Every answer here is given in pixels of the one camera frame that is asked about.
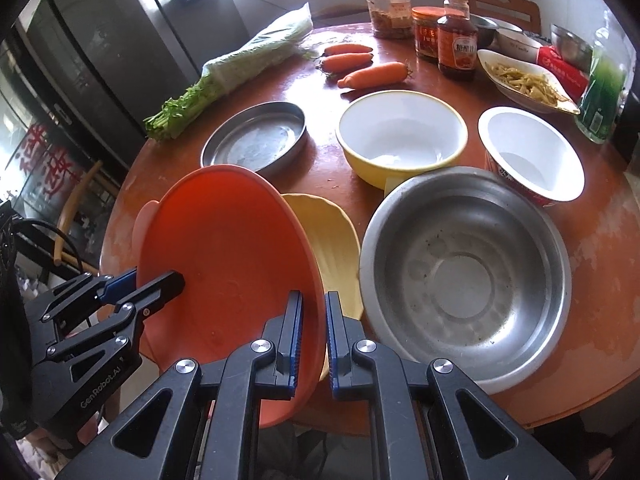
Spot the red tissue pack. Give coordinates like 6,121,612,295
536,45,591,106

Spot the yellow ribbed plate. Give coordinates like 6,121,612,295
281,192,362,383

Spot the white paper bowl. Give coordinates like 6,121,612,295
477,106,586,209

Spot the black-lidded pickle jar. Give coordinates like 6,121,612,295
364,0,413,40

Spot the brown sauce bottle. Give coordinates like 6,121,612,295
437,0,478,83

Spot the glass door with red decal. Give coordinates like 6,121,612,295
0,25,126,231

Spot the pink plastic plate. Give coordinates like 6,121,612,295
131,200,162,256

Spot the bagged celery bunch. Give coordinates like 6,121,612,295
144,2,315,142

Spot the round steel plate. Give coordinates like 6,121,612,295
201,101,307,178

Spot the yellow bowl white inside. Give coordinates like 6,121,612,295
335,90,469,191

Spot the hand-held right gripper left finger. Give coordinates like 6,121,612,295
55,290,306,480

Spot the large steel bowl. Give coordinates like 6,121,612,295
359,166,573,395

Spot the white plate of bamboo shoots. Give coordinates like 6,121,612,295
476,49,582,116

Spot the grey refrigerator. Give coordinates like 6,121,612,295
25,0,202,108

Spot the green drink bottle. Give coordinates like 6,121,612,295
575,25,628,145

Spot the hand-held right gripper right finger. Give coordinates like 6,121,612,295
325,290,576,480

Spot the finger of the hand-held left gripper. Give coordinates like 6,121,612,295
25,269,139,343
35,270,186,363

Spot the small steel bowl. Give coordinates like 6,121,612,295
470,14,501,48

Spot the orange plastic basin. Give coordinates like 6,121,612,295
136,164,328,430

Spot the black cable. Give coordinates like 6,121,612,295
10,217,97,275

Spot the orange-lidded jar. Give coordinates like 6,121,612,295
411,6,443,63

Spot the curved wooden chair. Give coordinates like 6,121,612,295
54,160,103,266

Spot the large orange carrot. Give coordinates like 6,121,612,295
337,61,407,90

